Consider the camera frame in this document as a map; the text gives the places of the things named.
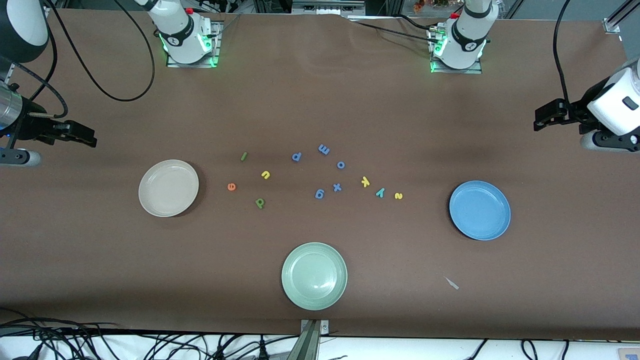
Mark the grey metal camera bracket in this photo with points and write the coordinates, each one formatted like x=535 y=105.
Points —
x=312 y=345

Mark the pale green round plate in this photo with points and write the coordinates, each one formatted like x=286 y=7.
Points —
x=314 y=276

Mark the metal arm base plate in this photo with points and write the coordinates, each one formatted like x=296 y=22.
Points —
x=192 y=65
x=455 y=71

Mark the brown table mat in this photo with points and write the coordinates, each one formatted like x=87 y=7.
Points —
x=320 y=100

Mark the blue foam letter m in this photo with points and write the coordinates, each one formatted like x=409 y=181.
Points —
x=324 y=149

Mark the blue foam letter g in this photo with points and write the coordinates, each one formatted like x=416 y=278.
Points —
x=322 y=194

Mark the green foam letter p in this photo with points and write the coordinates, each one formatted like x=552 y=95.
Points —
x=259 y=203

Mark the beige round plate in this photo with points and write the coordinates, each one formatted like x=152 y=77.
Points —
x=168 y=188

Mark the teal foam letter y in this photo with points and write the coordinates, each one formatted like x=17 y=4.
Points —
x=380 y=192

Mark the brown cardboard box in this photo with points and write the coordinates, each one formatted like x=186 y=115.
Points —
x=629 y=354

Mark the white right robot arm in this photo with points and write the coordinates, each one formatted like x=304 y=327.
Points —
x=182 y=35

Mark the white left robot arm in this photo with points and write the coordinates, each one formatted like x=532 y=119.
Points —
x=465 y=40

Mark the aluminium frame profile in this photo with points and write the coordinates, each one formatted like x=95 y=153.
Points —
x=615 y=22

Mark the blue foam letter p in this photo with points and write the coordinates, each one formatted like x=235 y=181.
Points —
x=294 y=158

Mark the grey metal equipment box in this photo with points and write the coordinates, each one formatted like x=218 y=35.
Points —
x=325 y=7

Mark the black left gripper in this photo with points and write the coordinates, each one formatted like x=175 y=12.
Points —
x=576 y=110

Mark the yellow foam letter k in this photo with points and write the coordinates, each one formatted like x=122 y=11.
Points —
x=365 y=182

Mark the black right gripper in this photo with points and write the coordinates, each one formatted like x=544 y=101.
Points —
x=36 y=128

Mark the small white paper scrap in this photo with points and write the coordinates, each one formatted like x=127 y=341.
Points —
x=451 y=283

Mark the blue round plate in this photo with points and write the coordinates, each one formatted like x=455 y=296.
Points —
x=479 y=210

